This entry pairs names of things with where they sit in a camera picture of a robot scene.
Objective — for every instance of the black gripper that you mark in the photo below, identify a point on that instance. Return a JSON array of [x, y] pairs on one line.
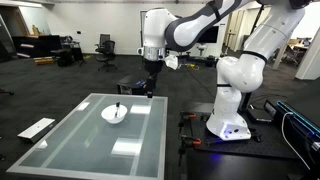
[[153, 68]]

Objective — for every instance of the black and white pen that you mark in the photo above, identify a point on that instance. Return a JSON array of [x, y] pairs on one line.
[[117, 107]]

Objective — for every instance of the white round bowl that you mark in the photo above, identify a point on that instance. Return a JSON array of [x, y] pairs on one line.
[[111, 117]]

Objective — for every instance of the black equipment case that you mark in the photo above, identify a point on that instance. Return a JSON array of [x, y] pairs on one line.
[[131, 85]]

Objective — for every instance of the black office chair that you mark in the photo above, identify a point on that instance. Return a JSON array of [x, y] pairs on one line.
[[104, 37], [106, 55]]

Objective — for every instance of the black small control box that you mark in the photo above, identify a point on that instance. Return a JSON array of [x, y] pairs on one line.
[[260, 115]]

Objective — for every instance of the yellow floor object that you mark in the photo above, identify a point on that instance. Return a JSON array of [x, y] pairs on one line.
[[43, 60]]

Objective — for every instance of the black low cabinet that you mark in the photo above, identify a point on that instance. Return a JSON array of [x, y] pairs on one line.
[[36, 45]]

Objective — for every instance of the white flat box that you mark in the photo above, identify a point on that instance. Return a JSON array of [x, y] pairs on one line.
[[36, 129]]

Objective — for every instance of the black device with blue light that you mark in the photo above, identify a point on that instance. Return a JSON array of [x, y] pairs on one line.
[[300, 116]]

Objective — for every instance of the black wall monitor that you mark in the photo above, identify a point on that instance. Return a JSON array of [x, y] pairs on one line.
[[209, 35]]

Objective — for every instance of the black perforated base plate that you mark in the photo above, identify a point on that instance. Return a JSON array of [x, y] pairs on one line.
[[266, 146]]

